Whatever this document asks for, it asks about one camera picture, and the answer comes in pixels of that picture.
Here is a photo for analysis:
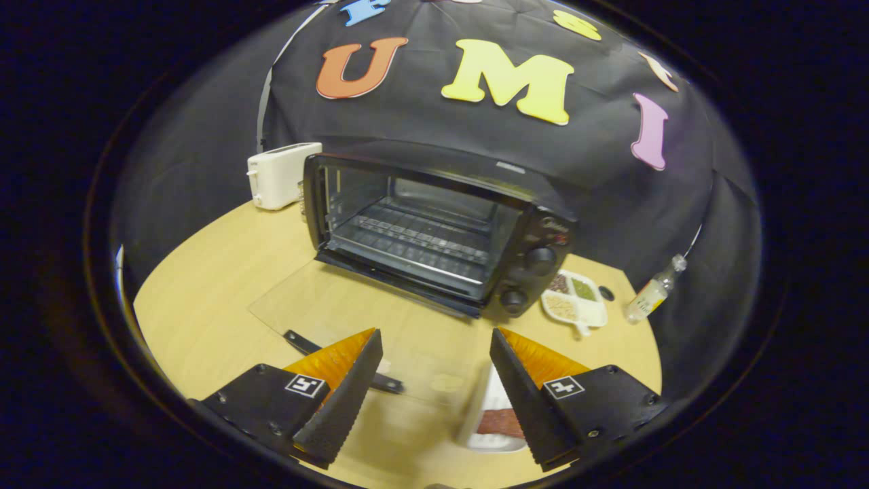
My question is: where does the black toaster oven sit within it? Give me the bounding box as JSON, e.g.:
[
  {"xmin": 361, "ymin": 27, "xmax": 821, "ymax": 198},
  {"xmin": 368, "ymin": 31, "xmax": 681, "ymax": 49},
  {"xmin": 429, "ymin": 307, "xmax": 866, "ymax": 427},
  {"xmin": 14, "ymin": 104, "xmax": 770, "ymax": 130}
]
[{"xmin": 248, "ymin": 153, "xmax": 578, "ymax": 408}]

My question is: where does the red meat slice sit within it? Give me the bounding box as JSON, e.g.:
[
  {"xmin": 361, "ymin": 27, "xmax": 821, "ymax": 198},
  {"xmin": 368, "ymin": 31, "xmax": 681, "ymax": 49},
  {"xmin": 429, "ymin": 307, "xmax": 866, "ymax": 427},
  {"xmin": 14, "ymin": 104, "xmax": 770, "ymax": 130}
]
[{"xmin": 477, "ymin": 407, "xmax": 527, "ymax": 439}]

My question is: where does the white divided dish with grains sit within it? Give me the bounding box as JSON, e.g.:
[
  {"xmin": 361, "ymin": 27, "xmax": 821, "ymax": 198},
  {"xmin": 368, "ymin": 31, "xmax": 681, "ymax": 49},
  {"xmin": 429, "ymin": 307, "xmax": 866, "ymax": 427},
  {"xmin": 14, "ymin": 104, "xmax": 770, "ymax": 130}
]
[{"xmin": 541, "ymin": 270, "xmax": 608, "ymax": 338}]

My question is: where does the small clear bottle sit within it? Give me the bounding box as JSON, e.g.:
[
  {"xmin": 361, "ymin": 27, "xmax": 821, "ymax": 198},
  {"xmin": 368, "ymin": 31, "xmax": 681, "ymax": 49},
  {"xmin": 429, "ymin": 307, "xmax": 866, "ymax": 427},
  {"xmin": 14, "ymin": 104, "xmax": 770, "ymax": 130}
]
[{"xmin": 625, "ymin": 254, "xmax": 688, "ymax": 325}]

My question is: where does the white rectangular tray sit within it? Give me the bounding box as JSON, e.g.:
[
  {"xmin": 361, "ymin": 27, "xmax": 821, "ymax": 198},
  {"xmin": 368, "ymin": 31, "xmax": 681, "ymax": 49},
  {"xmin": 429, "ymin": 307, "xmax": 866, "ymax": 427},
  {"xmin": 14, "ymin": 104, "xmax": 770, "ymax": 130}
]
[{"xmin": 456, "ymin": 363, "xmax": 530, "ymax": 454}]

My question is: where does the white bread toaster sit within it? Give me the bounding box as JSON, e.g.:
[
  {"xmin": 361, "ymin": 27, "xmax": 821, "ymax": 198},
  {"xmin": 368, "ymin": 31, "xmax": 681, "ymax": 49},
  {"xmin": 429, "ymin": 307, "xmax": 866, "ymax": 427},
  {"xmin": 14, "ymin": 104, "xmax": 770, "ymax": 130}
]
[{"xmin": 246, "ymin": 142, "xmax": 324, "ymax": 211}]

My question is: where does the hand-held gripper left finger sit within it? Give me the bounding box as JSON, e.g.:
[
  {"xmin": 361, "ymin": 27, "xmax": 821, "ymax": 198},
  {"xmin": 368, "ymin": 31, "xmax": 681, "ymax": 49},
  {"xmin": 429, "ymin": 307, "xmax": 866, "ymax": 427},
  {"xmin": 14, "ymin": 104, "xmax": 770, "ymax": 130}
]
[{"xmin": 190, "ymin": 328, "xmax": 384, "ymax": 470}]

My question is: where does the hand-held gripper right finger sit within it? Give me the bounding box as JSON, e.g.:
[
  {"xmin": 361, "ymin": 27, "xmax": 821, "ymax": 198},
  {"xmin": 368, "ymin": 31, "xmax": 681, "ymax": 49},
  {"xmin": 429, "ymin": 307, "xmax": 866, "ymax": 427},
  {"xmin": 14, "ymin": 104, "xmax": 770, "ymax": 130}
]
[{"xmin": 489, "ymin": 327, "xmax": 670, "ymax": 473}]

